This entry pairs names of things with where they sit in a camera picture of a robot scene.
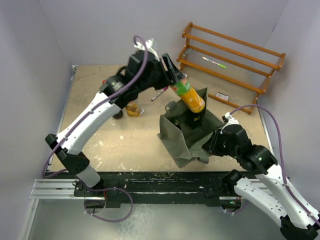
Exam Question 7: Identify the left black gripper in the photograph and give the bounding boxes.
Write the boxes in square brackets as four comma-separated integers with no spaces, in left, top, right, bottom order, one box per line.
[137,53,185,93]

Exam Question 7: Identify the green bottle white cap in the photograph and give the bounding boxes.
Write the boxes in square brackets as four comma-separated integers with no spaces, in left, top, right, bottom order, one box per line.
[170,73,206,114]

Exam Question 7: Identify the green canvas bag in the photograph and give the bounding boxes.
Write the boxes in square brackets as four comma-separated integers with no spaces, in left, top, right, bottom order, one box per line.
[158,100,224,169]

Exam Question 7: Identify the blue white beverage carton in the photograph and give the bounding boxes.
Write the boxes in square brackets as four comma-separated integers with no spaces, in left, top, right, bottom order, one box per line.
[125,100,145,117]

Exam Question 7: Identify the glass cola bottle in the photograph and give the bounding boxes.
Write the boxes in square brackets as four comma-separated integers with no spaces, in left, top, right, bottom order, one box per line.
[102,77,124,120]

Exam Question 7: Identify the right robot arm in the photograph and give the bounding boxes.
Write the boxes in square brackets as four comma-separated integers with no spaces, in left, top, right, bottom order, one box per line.
[202,124,320,240]

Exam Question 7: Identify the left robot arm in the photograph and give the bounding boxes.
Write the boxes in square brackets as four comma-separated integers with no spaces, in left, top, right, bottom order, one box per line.
[45,50,185,196]

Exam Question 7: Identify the purple marker pen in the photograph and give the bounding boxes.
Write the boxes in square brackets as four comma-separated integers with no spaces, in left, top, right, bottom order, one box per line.
[151,86,169,102]

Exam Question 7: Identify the wooden shelf rack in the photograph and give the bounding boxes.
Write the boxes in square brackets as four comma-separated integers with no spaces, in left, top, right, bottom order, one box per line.
[176,22,286,115]

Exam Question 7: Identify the dark green glass bottle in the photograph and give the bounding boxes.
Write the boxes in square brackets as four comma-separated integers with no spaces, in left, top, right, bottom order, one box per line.
[185,110,206,130]

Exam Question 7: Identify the small red white packet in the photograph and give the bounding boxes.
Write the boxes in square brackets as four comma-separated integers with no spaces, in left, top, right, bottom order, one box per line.
[216,92,229,101]

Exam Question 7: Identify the green marker pen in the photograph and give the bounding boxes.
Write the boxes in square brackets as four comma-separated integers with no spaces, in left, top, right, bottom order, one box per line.
[202,56,227,69]

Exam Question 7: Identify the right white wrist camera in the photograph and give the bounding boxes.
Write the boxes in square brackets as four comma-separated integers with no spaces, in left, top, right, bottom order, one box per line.
[222,112,239,129]

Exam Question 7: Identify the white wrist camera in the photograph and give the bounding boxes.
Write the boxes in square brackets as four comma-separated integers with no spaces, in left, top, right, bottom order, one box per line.
[134,38,160,60]
[222,112,239,129]

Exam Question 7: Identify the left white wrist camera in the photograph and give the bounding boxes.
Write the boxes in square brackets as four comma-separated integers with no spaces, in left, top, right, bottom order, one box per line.
[134,38,160,60]

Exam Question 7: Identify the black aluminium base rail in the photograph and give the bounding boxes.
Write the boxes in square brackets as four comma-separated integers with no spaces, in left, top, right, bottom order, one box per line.
[29,171,287,208]

